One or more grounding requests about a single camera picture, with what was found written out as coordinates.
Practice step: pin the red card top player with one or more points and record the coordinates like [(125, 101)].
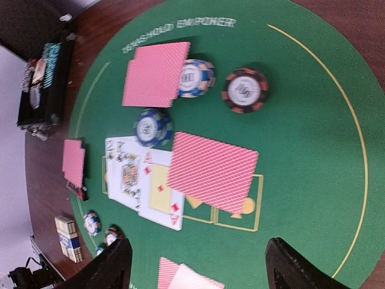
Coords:
[(149, 84)]

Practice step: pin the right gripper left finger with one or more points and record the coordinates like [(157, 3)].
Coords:
[(110, 269)]

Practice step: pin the teal chips in case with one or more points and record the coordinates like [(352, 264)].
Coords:
[(50, 55)]

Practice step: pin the blue tan ten chip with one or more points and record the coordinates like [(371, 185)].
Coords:
[(92, 223)]

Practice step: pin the round green poker mat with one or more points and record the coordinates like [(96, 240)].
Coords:
[(319, 135)]

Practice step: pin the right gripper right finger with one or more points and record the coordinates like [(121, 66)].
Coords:
[(287, 268)]

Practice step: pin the brown black chip top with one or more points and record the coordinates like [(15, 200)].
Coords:
[(245, 90)]

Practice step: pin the single red-backed card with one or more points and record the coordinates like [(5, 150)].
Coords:
[(73, 162)]

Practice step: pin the green blue chip top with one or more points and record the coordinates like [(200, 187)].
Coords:
[(153, 128)]

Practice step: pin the red card bottom player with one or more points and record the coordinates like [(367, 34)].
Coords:
[(166, 272)]

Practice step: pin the gold blue card box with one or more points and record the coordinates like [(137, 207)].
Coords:
[(69, 238)]

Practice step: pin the ace of diamonds card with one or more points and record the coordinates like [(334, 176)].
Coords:
[(159, 203)]

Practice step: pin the clear dealer button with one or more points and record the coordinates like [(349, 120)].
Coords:
[(34, 97)]

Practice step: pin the king of clubs card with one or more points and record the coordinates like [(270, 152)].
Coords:
[(128, 157)]

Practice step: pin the green blue chip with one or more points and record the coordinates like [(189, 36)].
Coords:
[(153, 128), (100, 249)]

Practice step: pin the two of clubs card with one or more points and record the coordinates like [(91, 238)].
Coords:
[(112, 167)]

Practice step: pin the tan blue chips in case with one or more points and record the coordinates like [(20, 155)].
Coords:
[(27, 77)]

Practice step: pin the card pack in case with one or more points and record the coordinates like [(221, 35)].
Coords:
[(39, 72)]

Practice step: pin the red black all-in triangle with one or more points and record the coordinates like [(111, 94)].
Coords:
[(79, 192)]

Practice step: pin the white blue chip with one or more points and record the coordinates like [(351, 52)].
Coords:
[(198, 77)]

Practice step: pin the red card player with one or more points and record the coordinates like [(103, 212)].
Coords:
[(149, 84), (166, 272)]

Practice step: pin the brown black chip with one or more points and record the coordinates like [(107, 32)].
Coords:
[(112, 234), (245, 90)]

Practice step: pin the black poker chip case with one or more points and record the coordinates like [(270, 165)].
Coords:
[(30, 31)]

